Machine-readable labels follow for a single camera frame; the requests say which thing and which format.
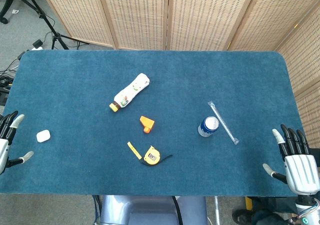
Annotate blue carpet table mat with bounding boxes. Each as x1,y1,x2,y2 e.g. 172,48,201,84
0,49,316,198

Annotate wicker folding screen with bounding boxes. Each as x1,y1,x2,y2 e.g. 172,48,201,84
37,0,320,148

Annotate floor cable bundle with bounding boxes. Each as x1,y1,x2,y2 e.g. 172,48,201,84
0,59,20,106

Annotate black tripod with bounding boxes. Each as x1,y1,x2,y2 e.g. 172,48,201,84
19,0,90,50

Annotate black office chair base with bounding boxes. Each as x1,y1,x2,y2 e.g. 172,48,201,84
0,0,41,25

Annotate wrapped drinking straw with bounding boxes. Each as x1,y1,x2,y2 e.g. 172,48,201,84
207,100,240,145

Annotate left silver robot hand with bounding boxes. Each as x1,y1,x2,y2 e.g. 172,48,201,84
0,110,35,175

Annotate black shoe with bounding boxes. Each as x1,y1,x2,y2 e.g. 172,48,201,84
231,208,254,225

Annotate blue and white can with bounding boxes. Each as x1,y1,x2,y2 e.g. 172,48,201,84
197,116,220,138

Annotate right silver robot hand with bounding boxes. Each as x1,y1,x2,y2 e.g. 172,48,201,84
262,123,320,196

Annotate grey-blue robot torso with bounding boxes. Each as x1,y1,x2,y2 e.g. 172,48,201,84
99,194,208,225

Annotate yellow tape measure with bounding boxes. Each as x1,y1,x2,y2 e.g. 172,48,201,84
126,141,174,166

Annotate white bottle with yellow cap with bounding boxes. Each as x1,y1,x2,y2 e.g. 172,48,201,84
109,72,151,113

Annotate orange plastic block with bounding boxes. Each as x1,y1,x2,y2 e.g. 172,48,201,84
139,115,156,134

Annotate small white earbud case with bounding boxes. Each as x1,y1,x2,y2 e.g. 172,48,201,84
36,129,51,143

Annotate metal table leg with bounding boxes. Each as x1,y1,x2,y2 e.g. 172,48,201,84
213,196,221,225

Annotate blue cable bundle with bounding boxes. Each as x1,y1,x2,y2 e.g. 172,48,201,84
92,194,101,225

